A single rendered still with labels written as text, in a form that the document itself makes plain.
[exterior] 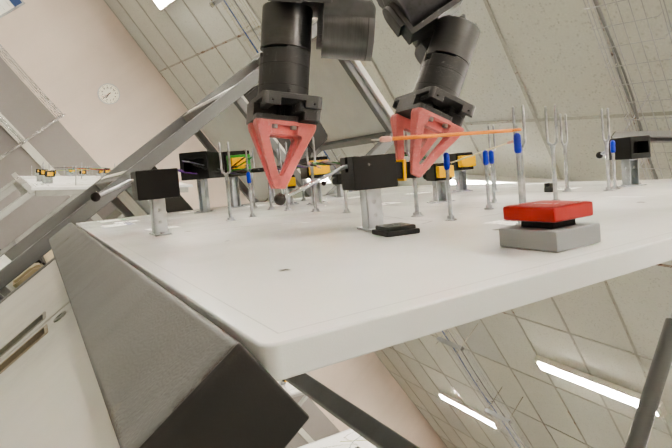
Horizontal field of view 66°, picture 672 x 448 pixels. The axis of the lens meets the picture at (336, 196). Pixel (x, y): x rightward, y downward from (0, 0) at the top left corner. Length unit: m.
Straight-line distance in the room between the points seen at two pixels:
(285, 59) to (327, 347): 0.38
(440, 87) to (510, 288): 0.36
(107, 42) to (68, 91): 0.89
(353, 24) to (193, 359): 0.42
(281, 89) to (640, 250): 0.37
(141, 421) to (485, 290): 0.19
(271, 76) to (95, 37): 7.74
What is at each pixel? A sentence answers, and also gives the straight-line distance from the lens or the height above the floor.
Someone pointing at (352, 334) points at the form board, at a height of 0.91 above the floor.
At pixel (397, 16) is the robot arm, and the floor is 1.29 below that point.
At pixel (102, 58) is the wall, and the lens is 8.26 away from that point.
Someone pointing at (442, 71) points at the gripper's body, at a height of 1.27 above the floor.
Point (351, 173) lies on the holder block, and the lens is 0.60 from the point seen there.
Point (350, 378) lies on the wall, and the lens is 10.91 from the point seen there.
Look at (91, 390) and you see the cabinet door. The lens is 0.47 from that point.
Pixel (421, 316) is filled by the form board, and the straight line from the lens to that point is 0.29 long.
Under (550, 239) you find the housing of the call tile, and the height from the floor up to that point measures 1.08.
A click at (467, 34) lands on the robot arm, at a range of 0.68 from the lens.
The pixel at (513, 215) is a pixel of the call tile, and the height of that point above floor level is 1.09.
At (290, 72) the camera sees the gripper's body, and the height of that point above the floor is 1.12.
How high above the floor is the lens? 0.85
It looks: 23 degrees up
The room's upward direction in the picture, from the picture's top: 45 degrees clockwise
